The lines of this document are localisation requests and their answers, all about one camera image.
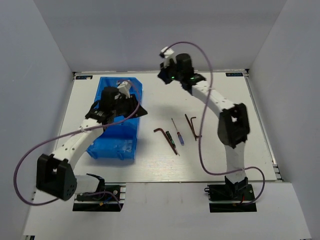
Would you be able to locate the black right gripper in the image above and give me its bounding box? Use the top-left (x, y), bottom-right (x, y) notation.
top-left (157, 59), bottom-right (183, 86)

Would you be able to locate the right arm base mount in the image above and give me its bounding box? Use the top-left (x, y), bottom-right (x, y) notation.
top-left (204, 184), bottom-right (257, 213)

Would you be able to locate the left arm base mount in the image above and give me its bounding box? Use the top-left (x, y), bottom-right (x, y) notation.
top-left (72, 183), bottom-right (126, 213)

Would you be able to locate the blue plastic divided bin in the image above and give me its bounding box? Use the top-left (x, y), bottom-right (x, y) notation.
top-left (86, 76), bottom-right (143, 160)

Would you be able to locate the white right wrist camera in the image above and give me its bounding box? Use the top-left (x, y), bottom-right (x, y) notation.
top-left (159, 46), bottom-right (175, 62)

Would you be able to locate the brown hex key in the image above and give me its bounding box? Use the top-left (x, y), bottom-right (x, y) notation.
top-left (184, 114), bottom-right (202, 141)
top-left (153, 128), bottom-right (180, 156)

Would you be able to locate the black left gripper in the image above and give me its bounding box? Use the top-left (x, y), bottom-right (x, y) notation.
top-left (112, 93), bottom-right (149, 119)

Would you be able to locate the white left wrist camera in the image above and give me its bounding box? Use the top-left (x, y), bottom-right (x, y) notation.
top-left (117, 80), bottom-right (132, 98)

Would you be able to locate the red blue precision screwdriver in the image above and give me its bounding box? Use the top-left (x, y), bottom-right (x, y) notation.
top-left (171, 118), bottom-right (185, 146)

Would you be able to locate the corner label sticker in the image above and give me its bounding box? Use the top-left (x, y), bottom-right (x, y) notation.
top-left (75, 75), bottom-right (93, 80)
top-left (225, 72), bottom-right (244, 77)

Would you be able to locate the black green precision screwdriver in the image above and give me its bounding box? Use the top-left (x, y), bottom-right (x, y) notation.
top-left (165, 130), bottom-right (180, 156)

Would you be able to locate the left corner label sticker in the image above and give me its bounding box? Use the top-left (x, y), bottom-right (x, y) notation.
top-left (75, 75), bottom-right (93, 80)

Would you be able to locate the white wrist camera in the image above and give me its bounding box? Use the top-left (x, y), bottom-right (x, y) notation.
top-left (159, 46), bottom-right (175, 62)
top-left (117, 80), bottom-right (132, 98)

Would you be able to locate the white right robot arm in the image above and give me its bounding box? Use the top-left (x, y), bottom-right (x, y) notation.
top-left (158, 49), bottom-right (250, 200)

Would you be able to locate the right corner label sticker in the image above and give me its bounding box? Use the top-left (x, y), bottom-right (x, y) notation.
top-left (225, 72), bottom-right (244, 77)

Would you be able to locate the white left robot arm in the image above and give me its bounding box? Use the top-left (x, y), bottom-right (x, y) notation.
top-left (36, 86), bottom-right (147, 201)

